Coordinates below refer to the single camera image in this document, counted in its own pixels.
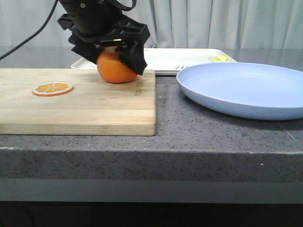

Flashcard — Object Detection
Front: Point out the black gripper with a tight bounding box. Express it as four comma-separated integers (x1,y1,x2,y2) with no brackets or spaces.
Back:
58,0,150,75

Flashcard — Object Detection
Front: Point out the whole orange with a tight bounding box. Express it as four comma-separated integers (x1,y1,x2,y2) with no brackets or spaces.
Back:
97,49,137,84

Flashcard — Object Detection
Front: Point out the light blue plate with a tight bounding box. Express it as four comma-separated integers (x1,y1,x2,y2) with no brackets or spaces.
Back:
176,62,303,121

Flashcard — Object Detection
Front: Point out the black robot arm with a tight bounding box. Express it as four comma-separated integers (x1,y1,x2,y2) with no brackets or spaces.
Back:
58,0,150,75

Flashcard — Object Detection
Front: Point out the white rectangular tray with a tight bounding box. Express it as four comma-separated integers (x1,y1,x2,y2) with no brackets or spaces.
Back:
71,48,238,76

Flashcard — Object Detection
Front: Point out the yellow-green utensil on tray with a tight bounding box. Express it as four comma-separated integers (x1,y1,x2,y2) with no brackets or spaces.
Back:
208,55,228,62

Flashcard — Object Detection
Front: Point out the grey-white curtain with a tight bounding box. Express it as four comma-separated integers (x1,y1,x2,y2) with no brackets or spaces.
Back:
0,0,303,49

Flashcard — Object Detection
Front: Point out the orange slice toy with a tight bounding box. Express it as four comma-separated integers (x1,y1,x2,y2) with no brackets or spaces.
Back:
31,82,74,97

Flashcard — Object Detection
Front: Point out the wooden cutting board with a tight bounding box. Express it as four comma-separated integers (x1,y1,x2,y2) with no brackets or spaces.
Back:
0,68,156,136

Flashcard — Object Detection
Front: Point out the black cable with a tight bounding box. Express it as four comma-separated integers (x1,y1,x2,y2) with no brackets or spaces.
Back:
0,0,59,61

